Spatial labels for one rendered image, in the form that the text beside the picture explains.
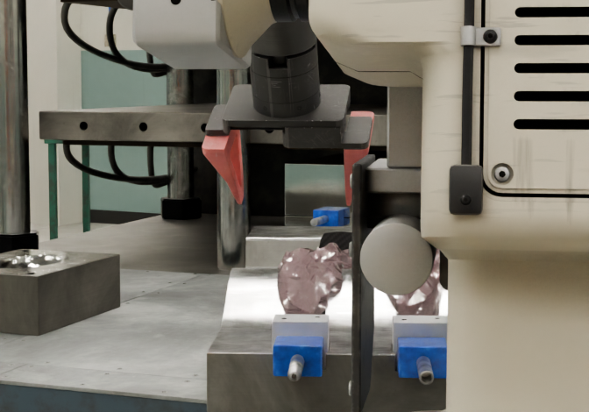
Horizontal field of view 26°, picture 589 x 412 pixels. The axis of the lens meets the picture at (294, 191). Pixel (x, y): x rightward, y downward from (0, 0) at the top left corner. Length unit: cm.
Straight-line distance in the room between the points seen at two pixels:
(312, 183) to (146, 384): 85
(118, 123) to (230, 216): 27
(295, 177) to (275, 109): 102
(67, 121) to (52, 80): 736
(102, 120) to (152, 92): 723
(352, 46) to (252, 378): 55
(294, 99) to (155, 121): 114
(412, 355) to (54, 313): 57
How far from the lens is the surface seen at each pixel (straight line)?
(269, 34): 102
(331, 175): 205
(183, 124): 215
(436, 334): 114
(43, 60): 966
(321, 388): 115
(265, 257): 151
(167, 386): 126
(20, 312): 152
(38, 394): 129
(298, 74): 104
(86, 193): 629
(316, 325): 114
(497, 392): 69
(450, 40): 63
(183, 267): 212
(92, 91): 976
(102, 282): 164
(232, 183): 111
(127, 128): 220
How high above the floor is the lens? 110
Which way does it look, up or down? 5 degrees down
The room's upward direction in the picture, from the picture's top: straight up
